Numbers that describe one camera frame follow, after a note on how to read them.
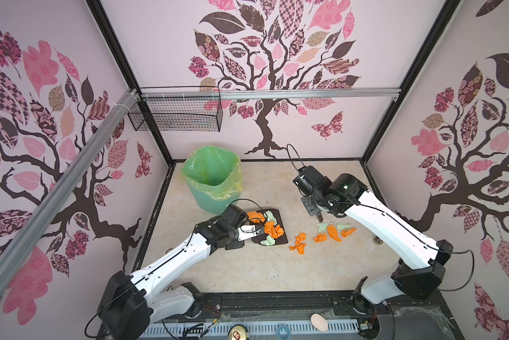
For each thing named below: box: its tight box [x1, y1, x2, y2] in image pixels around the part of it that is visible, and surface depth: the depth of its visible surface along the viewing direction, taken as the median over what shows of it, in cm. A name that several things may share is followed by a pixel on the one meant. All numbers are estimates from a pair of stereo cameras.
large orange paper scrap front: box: [263, 221, 285, 239], surface depth 84 cm
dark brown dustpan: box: [249, 208, 289, 245], surface depth 85 cm
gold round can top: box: [228, 325, 248, 340], surface depth 61 cm
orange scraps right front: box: [313, 225, 358, 243], surface depth 92 cm
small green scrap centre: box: [263, 209, 278, 226], surface depth 89 cm
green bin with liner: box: [180, 145, 244, 215], surface depth 89 cm
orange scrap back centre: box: [289, 231, 307, 255], surface depth 90 cm
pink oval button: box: [310, 313, 329, 333], surface depth 71 cm
